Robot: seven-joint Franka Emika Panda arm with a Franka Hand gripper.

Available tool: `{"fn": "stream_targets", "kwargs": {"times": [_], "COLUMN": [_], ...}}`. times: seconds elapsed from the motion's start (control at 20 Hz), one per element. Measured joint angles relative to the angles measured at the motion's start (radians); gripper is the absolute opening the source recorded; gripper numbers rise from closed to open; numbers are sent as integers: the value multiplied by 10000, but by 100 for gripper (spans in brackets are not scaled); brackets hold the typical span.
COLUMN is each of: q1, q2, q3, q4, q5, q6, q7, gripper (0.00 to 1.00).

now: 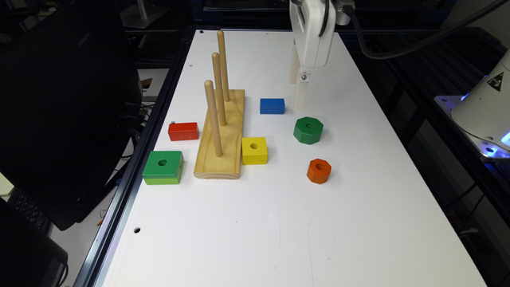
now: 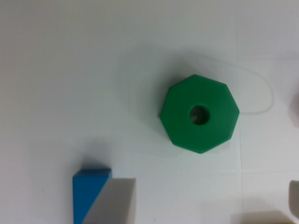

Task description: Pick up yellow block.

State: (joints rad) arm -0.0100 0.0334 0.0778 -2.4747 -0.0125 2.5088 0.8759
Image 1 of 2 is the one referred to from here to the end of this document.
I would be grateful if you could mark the middle wooden peg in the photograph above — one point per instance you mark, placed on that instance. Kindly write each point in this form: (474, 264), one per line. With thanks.
(221, 112)

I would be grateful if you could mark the red rectangular block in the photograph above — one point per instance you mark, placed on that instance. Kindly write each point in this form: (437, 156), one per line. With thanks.
(183, 131)

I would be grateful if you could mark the orange octagonal block with hole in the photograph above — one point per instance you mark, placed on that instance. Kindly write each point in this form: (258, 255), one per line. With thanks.
(319, 171)

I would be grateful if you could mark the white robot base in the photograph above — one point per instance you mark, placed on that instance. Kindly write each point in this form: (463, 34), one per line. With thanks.
(482, 114)

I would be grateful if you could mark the yellow square block with hole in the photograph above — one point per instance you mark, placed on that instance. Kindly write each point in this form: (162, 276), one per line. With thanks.
(254, 150)

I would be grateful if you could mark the green square block with hole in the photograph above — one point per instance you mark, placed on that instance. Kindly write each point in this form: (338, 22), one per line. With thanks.
(163, 167)

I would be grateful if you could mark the monitor stand base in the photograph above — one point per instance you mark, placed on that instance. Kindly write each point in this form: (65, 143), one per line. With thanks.
(142, 14)

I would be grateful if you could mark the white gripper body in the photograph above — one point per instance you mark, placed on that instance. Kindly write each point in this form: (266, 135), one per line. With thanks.
(313, 23)

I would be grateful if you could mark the black computer monitor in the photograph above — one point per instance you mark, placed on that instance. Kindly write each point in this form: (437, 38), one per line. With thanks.
(70, 99)

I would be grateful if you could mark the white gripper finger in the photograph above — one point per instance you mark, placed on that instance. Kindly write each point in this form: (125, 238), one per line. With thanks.
(302, 80)
(295, 65)

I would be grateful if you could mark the wooden peg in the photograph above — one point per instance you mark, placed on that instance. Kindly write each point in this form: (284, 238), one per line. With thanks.
(213, 116)
(223, 65)
(221, 112)

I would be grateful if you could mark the black keyboard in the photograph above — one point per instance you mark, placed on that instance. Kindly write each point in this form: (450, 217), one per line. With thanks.
(28, 210)

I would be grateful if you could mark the front wooden peg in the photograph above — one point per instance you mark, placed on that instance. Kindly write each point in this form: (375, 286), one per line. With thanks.
(213, 116)

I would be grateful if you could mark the back wooden peg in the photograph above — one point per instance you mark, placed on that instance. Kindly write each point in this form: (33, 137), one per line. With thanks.
(223, 65)

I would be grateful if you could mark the green octagonal block with hole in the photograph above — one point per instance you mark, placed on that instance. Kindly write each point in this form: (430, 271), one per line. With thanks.
(308, 130)

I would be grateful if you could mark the blue rectangular block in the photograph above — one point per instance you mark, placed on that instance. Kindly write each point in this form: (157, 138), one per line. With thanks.
(272, 106)

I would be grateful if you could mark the wooden peg base board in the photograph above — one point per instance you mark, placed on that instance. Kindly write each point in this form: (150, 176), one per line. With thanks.
(207, 164)

